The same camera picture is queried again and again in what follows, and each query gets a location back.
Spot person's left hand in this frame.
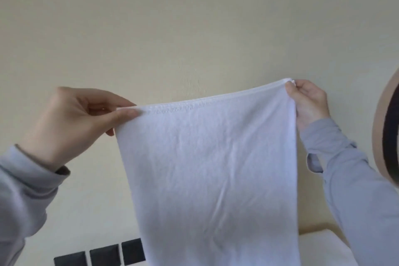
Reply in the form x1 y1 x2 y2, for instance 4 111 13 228
18 86 141 174

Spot person's right hand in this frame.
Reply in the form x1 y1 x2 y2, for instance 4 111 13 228
285 79 331 134

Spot white towel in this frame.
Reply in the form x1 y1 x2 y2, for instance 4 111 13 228
114 78 302 266

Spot person's right forearm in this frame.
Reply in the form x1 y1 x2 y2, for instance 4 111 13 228
299 117 399 266

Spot person's left forearm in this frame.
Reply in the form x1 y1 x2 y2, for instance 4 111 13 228
0 144 71 266

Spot round wooden framed mirror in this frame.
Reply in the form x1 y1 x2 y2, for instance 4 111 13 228
372 66 399 187

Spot black square wall panel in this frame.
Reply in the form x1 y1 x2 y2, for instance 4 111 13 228
121 238 146 266
53 251 87 266
89 244 121 266

